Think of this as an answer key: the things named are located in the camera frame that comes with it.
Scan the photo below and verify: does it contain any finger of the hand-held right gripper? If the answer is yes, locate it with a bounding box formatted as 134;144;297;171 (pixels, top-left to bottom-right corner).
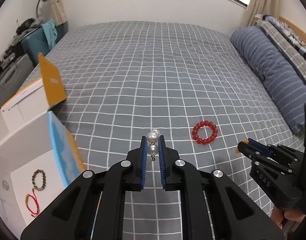
247;139;281;157
237;141;261;166

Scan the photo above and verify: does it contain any orange and white box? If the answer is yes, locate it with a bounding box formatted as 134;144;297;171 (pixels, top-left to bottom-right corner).
0;53;86;228

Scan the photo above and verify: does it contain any grey suitcase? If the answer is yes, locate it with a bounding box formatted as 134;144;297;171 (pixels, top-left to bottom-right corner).
0;54;35;110

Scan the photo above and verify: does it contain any red bead bracelet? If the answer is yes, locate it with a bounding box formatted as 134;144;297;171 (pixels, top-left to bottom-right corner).
192;120;218;145

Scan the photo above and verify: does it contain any teal cloth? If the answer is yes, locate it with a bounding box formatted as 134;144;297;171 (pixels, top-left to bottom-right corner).
42;20;58;49

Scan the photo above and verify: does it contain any wooden headboard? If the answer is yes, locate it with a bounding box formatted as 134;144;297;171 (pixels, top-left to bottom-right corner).
279;16;306;46

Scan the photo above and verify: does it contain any grey checked bed sheet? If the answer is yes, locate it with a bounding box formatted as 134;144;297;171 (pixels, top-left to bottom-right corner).
26;21;306;240

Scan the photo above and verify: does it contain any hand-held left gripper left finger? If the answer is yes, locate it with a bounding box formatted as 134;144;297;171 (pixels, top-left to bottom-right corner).
20;135;147;240

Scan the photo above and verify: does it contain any person's right hand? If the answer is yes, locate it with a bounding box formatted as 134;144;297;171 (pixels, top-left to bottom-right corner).
271;206;306;230

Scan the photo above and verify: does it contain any teal suitcase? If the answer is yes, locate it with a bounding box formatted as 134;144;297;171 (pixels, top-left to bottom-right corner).
21;24;69;58

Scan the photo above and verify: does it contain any yellow amber bead bracelet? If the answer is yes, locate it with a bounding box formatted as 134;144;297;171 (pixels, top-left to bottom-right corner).
234;139;250;154

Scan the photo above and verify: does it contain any brown wooden bead bracelet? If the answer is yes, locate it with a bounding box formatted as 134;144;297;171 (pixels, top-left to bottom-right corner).
31;169;46;191

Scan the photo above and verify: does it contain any small red cord bracelet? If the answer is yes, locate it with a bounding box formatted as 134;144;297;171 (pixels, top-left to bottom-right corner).
25;193;40;217

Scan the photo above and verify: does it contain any grey checked pillow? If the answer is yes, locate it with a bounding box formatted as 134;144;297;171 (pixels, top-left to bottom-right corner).
260;21;306;90

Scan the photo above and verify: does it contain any blue plaid pillow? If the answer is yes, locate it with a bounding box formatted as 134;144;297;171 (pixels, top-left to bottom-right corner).
254;14;306;63

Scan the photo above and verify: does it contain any white pearl bracelet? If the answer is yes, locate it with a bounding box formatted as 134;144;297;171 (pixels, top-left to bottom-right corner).
147;129;160;165

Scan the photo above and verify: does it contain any blue striped pillow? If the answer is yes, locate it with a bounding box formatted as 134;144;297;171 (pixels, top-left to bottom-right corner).
230;26;306;137

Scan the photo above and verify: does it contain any dark clutter pile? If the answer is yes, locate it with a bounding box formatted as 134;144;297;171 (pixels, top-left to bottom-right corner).
15;17;43;35

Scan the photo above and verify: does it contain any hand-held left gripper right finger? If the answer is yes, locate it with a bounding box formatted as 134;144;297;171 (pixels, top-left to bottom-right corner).
158;135;286;240

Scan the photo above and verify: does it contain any beige curtain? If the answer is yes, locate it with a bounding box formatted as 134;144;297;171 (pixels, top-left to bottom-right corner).
49;0;69;26
239;0;279;28

